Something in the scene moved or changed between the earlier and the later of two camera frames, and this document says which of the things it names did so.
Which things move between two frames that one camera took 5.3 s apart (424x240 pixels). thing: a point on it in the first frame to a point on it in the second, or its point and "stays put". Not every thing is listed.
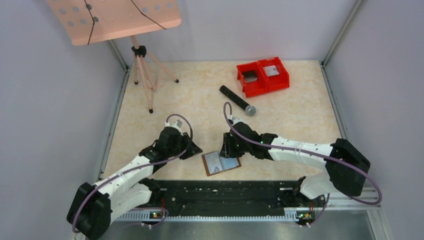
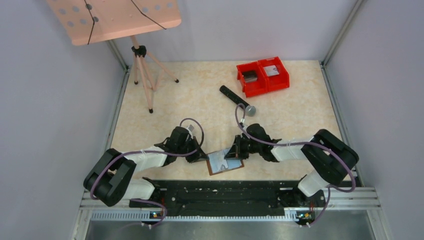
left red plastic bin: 252,78 stays put
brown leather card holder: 215,163 stays put
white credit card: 271,70 stays put
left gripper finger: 195,149 to 202,155
